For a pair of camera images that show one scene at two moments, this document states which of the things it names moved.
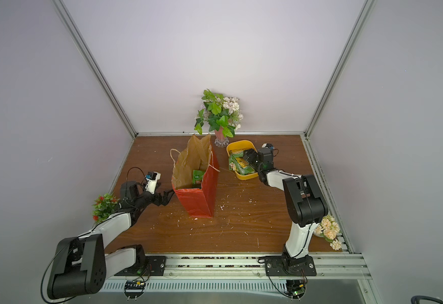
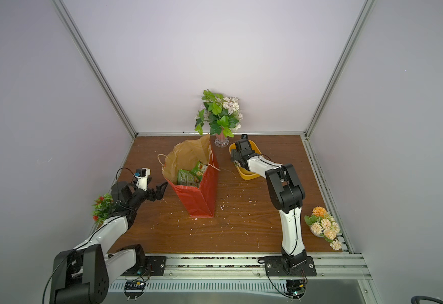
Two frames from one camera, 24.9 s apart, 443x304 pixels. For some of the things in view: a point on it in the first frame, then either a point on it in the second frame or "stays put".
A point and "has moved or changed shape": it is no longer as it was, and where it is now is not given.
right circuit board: [295, 289] stays put
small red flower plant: [104, 206] stays put
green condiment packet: [238, 163] has moved or changed shape
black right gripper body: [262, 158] → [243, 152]
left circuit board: [134, 289] stays put
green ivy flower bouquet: [219, 111] stays put
